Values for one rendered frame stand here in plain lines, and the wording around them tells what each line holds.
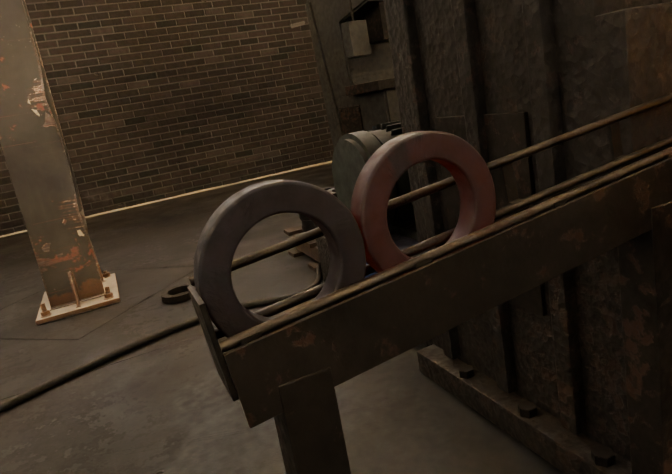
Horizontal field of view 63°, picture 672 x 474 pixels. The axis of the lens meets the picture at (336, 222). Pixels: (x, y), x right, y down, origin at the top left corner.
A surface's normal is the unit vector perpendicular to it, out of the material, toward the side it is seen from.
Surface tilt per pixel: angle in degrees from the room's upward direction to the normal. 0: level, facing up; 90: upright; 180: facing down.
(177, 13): 90
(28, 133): 90
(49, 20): 90
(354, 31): 90
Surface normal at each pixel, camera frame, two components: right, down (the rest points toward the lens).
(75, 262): 0.39, 0.14
